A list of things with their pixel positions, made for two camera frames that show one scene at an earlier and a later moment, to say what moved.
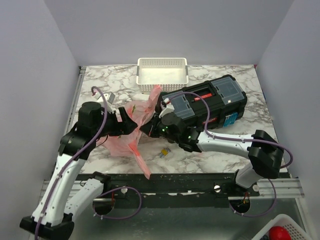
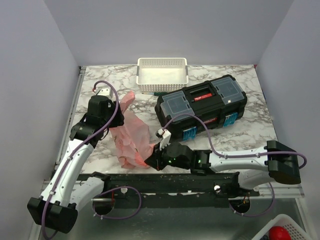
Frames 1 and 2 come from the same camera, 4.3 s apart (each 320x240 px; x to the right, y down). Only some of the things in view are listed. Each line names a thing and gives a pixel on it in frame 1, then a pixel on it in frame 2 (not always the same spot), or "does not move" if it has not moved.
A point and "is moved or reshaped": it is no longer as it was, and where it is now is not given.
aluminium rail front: [286, 188] does not move
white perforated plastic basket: [170, 73] does not move
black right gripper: [150, 129] → [155, 159]
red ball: [279, 233] does not move
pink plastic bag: [125, 142] is moved or reshaped
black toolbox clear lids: [227, 104] does not move
